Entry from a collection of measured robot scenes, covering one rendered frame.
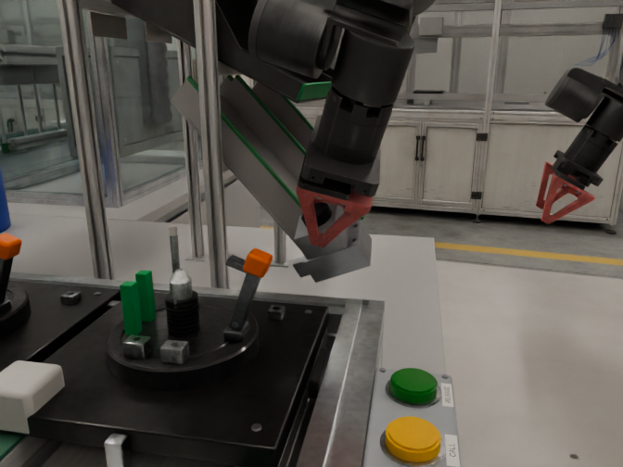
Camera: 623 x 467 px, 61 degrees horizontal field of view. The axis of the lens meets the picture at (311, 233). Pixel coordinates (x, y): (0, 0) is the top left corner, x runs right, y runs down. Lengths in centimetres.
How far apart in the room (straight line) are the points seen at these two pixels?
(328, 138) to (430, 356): 38
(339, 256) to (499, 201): 406
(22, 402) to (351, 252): 31
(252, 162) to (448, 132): 384
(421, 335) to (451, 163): 376
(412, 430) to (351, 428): 5
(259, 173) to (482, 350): 38
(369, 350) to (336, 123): 23
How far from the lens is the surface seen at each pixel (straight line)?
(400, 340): 77
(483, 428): 63
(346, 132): 45
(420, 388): 47
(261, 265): 46
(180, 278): 50
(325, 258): 53
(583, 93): 93
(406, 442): 41
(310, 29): 44
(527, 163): 451
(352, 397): 47
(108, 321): 61
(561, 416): 68
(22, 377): 50
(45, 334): 61
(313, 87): 67
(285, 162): 80
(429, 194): 456
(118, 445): 44
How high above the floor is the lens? 123
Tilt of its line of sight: 17 degrees down
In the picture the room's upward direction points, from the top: straight up
